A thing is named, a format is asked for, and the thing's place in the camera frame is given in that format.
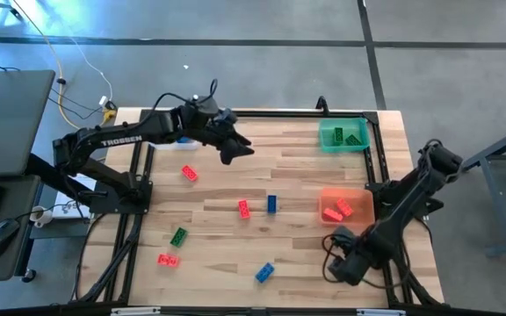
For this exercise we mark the black aluminium table frame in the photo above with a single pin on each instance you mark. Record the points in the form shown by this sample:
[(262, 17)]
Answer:
[(279, 113)]

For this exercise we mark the white frame bracket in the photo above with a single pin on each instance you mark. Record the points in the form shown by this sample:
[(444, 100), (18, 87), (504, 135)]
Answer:
[(380, 312), (134, 311)]

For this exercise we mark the black desk caster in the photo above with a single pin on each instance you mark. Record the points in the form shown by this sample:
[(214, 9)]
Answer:
[(28, 275)]

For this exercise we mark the white mug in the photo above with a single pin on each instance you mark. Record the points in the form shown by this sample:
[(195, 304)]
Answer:
[(42, 216)]

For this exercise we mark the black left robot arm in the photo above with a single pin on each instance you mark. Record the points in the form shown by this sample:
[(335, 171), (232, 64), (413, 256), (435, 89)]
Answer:
[(121, 140)]

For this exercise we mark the black computer mouse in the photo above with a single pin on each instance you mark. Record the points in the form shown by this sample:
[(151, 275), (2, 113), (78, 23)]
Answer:
[(0, 237)]

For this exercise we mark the orange plastic bin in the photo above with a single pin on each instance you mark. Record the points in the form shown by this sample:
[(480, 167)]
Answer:
[(363, 197)]

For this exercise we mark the grey metal table frame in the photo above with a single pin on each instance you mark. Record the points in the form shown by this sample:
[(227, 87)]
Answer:
[(497, 199)]

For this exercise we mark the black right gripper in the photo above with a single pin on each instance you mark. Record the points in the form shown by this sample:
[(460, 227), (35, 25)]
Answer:
[(349, 267)]

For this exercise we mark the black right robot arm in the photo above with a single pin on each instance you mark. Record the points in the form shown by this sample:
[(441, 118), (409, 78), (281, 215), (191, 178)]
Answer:
[(411, 193)]

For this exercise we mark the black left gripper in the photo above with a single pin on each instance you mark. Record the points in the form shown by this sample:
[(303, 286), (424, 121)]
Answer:
[(218, 129)]

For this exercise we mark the clear white plastic bin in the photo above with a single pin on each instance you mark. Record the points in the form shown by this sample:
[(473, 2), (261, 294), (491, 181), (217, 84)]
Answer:
[(165, 146)]

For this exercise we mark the black frame clamp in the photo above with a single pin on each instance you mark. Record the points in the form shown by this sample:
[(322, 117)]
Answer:
[(322, 104)]

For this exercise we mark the green plastic bin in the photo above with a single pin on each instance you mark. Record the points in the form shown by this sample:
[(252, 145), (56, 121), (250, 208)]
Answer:
[(325, 145)]

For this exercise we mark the orange-red toy building block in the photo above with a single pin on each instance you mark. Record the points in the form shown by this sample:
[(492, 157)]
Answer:
[(333, 215), (168, 260), (189, 173), (244, 209), (344, 207)]

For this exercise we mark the blue toy building block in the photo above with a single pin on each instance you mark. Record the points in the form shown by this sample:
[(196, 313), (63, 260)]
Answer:
[(264, 272), (185, 140), (272, 204)]

